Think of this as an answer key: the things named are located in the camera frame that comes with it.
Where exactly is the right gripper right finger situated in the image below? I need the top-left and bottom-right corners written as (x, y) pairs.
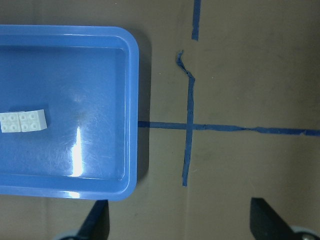
top-left (249, 197), bottom-right (299, 240)

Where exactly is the white block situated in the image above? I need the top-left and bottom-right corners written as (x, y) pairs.
top-left (18, 109), bottom-right (48, 132)
top-left (0, 112), bottom-right (22, 133)

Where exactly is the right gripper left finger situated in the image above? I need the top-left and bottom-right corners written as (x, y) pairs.
top-left (76, 200), bottom-right (110, 240)

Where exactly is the blue plastic tray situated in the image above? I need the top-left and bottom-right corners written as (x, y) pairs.
top-left (0, 25), bottom-right (139, 201)

